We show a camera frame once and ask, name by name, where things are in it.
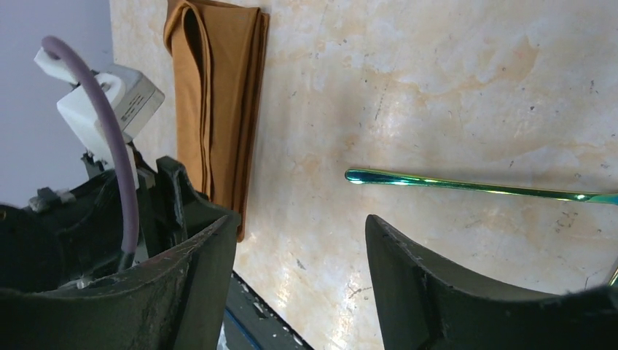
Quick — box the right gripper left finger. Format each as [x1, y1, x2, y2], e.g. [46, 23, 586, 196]
[0, 155, 243, 350]

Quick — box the brown cloth napkin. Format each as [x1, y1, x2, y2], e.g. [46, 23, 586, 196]
[163, 1, 270, 214]

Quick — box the iridescent fork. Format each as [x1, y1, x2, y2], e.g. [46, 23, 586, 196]
[344, 168, 617, 205]

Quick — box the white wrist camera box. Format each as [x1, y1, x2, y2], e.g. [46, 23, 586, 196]
[34, 48, 165, 169]

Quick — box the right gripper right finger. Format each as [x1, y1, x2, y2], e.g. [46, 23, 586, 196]
[365, 214, 617, 349]

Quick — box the iridescent spoon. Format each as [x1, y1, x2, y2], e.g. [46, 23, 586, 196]
[606, 261, 618, 286]

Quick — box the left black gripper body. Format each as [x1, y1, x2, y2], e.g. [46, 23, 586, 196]
[0, 149, 194, 293]

